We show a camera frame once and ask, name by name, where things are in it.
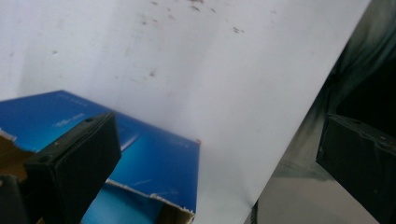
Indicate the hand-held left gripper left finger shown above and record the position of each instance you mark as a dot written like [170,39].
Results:
[77,168]

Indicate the blue cardboard box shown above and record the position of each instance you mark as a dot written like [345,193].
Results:
[155,161]

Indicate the white table cover sheet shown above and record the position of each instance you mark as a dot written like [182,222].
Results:
[202,71]

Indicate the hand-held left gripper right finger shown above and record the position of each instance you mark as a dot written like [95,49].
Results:
[358,161]

